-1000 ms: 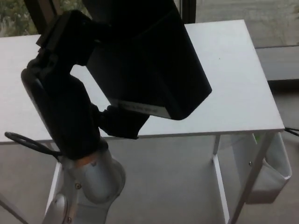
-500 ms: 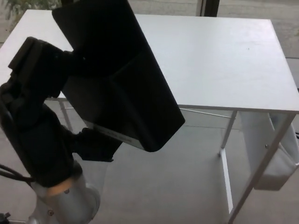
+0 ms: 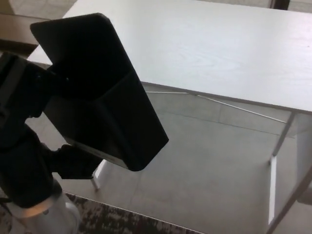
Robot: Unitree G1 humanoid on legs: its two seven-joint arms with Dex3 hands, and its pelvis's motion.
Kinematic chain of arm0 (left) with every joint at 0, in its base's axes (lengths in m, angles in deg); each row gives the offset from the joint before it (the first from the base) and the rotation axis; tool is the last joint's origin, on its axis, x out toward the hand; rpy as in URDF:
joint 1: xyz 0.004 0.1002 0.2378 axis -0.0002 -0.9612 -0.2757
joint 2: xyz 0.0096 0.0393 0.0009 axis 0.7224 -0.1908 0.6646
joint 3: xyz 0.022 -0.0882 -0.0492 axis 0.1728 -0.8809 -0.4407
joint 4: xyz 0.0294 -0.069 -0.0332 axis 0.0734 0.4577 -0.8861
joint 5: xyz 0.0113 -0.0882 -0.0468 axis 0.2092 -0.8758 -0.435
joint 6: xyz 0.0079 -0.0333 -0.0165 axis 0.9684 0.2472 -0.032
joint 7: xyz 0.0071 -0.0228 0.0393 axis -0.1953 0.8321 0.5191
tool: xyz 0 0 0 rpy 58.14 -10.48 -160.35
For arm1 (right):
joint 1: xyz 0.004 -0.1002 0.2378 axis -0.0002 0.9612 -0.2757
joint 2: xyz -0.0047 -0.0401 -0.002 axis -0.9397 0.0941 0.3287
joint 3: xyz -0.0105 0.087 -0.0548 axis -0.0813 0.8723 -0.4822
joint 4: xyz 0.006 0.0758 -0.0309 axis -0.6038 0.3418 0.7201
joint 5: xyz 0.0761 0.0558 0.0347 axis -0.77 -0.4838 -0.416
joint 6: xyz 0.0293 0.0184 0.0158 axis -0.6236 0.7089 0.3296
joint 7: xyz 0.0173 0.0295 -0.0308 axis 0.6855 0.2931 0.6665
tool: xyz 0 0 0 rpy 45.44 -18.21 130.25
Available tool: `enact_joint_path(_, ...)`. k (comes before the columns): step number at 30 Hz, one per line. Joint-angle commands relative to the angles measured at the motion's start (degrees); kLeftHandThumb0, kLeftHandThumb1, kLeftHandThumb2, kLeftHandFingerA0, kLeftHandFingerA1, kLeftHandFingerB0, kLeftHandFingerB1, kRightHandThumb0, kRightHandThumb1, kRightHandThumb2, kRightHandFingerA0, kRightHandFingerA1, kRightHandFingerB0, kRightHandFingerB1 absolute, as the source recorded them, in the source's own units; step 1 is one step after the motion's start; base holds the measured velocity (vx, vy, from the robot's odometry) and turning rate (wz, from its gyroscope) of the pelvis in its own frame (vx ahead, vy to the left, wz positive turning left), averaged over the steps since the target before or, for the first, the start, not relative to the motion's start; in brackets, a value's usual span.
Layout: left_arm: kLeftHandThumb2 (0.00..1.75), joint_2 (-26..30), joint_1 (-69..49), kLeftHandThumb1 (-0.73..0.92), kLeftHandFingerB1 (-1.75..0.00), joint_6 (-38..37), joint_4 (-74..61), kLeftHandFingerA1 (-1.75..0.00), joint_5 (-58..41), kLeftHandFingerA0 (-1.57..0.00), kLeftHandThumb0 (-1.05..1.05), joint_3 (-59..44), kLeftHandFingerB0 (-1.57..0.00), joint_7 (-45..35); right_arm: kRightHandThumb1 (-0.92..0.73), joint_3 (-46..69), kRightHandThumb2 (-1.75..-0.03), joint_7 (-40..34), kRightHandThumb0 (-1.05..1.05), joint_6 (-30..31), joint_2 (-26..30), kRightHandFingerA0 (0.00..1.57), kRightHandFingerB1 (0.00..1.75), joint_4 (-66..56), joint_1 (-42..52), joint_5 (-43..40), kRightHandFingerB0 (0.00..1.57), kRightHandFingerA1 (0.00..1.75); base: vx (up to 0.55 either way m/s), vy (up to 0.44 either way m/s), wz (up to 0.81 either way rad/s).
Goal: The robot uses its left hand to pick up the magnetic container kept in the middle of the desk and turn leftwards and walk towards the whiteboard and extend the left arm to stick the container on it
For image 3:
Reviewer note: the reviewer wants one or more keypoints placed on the black magnetic container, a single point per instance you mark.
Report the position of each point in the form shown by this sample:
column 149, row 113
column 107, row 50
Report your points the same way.
column 97, row 85

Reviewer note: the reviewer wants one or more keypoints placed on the thin metal desk brace rod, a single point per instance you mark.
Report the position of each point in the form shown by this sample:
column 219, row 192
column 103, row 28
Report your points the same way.
column 243, row 108

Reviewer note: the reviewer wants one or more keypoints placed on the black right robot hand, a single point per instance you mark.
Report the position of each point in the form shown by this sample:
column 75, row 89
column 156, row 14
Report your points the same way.
column 22, row 158

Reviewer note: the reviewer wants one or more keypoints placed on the dark patterned rug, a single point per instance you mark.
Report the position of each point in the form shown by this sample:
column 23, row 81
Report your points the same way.
column 122, row 219

